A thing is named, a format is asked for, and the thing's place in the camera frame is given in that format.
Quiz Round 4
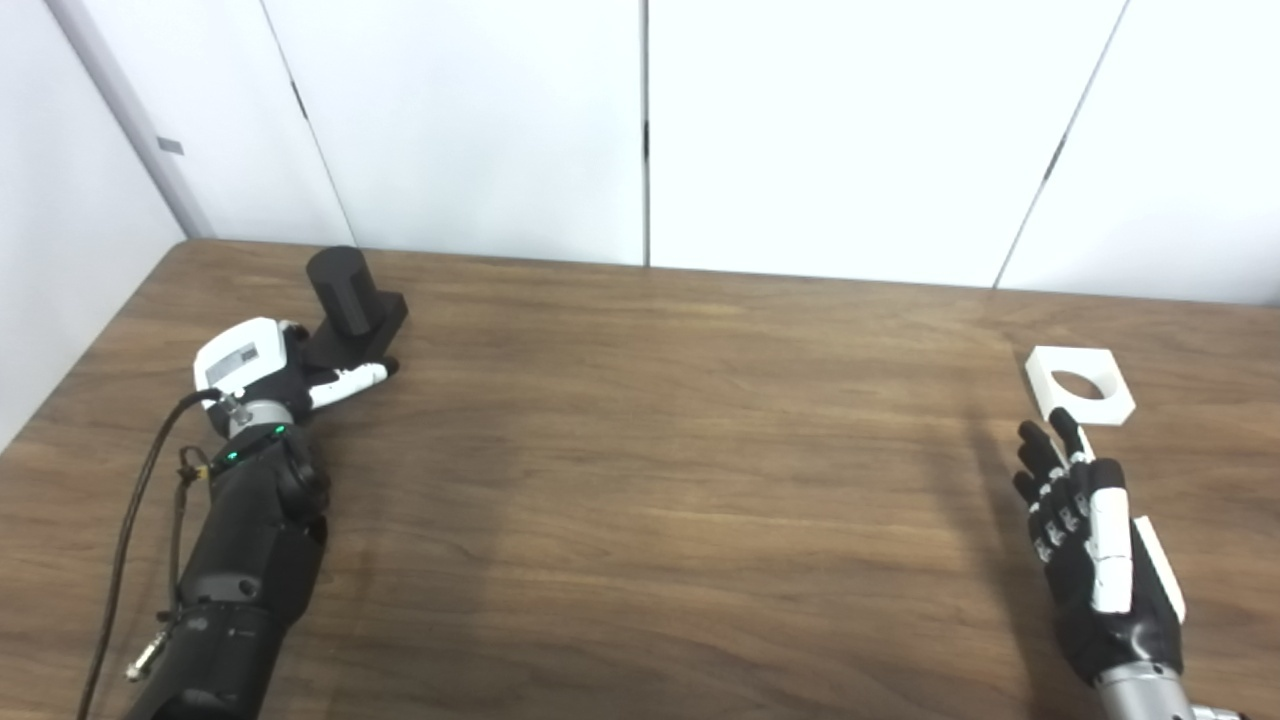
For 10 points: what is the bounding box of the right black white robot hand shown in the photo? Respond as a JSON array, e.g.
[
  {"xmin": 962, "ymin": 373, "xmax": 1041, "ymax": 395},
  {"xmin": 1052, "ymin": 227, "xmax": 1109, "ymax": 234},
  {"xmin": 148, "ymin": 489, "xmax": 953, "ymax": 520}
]
[{"xmin": 1012, "ymin": 407, "xmax": 1188, "ymax": 687}]

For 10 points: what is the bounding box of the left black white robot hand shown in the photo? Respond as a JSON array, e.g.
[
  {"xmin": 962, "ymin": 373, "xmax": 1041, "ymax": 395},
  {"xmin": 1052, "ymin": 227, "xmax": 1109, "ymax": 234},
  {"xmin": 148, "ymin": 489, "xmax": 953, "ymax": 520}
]
[{"xmin": 193, "ymin": 317, "xmax": 401, "ymax": 433}]

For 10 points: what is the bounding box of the black peg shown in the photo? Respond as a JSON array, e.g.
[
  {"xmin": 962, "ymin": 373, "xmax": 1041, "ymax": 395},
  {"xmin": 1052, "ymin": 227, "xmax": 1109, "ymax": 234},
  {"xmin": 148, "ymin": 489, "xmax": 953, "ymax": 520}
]
[{"xmin": 303, "ymin": 246, "xmax": 409, "ymax": 373}]

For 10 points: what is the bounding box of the white square piece with hole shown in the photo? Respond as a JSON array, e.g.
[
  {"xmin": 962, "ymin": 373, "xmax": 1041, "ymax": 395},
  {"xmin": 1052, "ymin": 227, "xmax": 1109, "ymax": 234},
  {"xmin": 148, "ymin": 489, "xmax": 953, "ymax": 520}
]
[{"xmin": 1025, "ymin": 346, "xmax": 1137, "ymax": 427}]

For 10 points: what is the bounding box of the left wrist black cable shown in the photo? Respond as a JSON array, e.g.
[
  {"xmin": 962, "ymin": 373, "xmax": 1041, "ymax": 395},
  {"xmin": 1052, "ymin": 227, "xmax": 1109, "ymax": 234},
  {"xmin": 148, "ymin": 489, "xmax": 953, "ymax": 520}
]
[{"xmin": 78, "ymin": 388, "xmax": 227, "ymax": 720}]

